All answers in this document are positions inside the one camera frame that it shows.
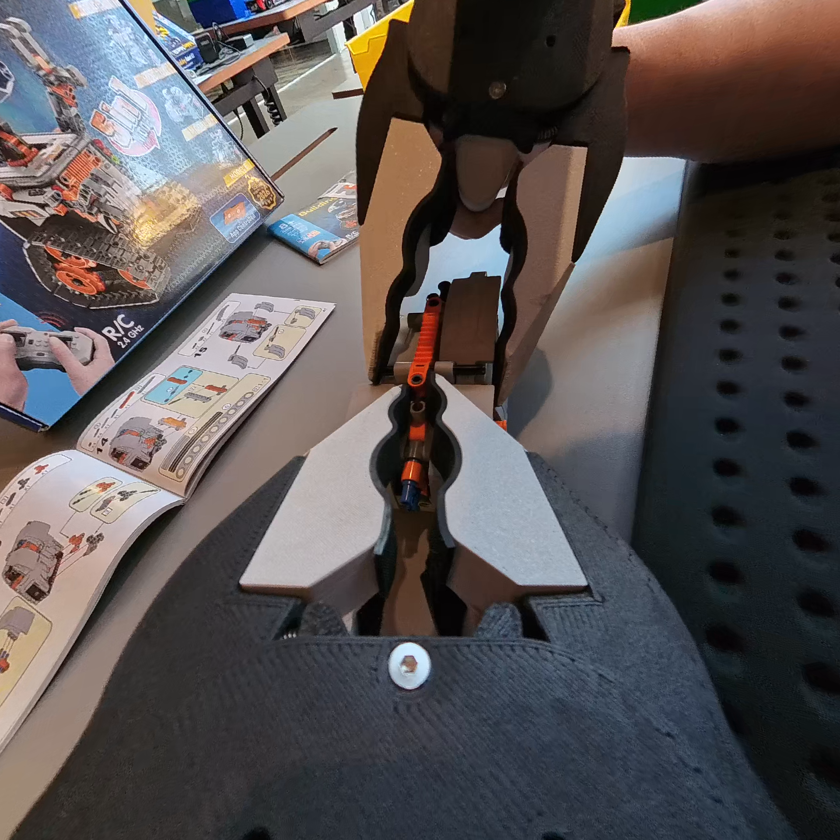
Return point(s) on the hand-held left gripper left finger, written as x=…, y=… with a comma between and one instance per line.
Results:
x=315, y=525

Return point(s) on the blue toy robot box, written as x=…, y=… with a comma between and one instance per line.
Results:
x=131, y=197

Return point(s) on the grey building block robot model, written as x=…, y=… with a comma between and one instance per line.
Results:
x=472, y=315

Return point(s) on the person's right forearm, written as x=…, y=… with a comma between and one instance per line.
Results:
x=722, y=85

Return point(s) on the small blue booklet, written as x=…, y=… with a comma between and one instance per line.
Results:
x=308, y=236

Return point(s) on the brown side table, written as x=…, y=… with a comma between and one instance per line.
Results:
x=243, y=59

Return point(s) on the yellow plastic bin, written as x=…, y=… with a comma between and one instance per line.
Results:
x=367, y=49

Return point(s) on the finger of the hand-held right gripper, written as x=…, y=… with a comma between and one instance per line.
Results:
x=394, y=197
x=548, y=216

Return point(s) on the open instruction booklet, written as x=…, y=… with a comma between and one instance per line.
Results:
x=229, y=367

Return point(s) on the person's right hand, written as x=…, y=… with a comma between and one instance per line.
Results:
x=482, y=177

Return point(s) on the black perforated mat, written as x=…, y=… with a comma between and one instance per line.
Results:
x=754, y=459

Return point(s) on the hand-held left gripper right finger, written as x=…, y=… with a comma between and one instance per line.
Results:
x=505, y=525

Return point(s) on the orange toothed beam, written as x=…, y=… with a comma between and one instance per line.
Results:
x=423, y=341

